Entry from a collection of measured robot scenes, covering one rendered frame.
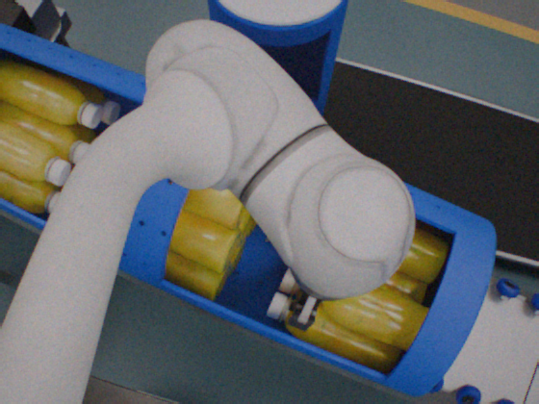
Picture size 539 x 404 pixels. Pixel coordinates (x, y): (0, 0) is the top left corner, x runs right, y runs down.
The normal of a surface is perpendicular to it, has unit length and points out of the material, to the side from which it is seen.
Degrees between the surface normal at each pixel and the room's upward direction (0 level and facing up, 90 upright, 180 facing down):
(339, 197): 6
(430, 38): 0
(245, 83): 28
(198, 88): 15
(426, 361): 44
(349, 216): 9
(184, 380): 0
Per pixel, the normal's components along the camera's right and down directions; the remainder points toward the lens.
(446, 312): -0.11, -0.02
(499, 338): 0.00, -0.26
